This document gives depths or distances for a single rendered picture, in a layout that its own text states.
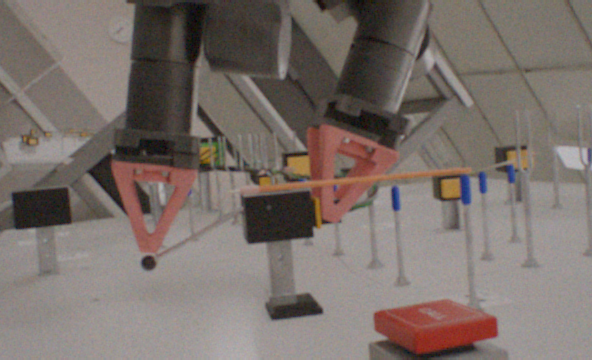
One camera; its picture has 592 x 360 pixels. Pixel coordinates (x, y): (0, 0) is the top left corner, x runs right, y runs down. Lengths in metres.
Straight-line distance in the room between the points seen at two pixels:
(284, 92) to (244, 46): 1.12
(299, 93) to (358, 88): 1.10
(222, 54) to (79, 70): 7.59
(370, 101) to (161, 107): 0.17
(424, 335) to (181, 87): 0.30
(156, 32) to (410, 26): 0.21
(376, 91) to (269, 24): 0.11
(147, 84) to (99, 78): 7.60
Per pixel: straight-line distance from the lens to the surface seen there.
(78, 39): 8.17
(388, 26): 0.61
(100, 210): 1.52
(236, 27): 0.57
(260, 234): 0.59
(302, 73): 1.70
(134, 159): 0.58
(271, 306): 0.56
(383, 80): 0.60
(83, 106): 8.15
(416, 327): 0.38
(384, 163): 0.59
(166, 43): 0.58
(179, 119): 0.58
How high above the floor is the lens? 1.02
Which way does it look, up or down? 13 degrees up
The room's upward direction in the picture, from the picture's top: 48 degrees clockwise
